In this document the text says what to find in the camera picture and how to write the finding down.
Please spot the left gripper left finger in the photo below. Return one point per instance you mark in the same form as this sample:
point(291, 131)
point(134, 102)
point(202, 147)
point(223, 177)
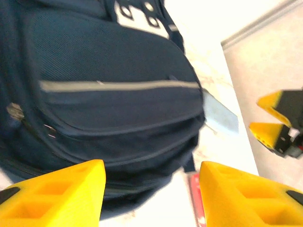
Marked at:
point(59, 201)

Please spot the light blue pencil case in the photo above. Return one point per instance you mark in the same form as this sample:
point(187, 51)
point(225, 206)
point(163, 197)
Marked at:
point(220, 116)

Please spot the navy blue backpack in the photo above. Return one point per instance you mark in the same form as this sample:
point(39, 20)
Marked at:
point(106, 106)

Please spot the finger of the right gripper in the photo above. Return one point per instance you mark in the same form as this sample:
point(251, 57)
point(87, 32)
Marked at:
point(267, 134)
point(271, 101)

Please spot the red rectangular box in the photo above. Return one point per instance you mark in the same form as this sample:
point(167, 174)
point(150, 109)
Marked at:
point(197, 201)

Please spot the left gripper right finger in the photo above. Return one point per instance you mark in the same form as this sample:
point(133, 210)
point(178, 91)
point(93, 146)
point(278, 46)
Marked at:
point(248, 203)

